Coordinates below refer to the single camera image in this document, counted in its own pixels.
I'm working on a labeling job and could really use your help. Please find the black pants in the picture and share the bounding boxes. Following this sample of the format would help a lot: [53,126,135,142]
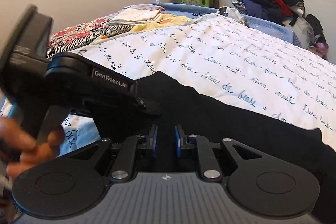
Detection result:
[99,70,336,224]

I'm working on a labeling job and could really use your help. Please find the left hand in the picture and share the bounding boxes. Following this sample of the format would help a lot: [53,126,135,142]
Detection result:
[1,117,65,180]

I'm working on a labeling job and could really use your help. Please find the white script-print duvet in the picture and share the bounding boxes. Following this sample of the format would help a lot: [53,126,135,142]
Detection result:
[73,14,335,151]

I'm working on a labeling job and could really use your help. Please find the folded fabrics stack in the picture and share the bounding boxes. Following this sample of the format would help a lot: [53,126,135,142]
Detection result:
[46,4,190,59]

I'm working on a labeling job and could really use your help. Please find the crumpled plastic bag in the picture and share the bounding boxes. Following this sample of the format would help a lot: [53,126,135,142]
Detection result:
[217,6,249,27]

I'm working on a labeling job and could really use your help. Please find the blue quilted blanket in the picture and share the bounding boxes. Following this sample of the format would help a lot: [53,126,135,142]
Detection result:
[151,1,301,47]

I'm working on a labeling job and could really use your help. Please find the pile of clothes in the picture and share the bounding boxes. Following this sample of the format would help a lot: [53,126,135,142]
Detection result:
[231,0,329,59]

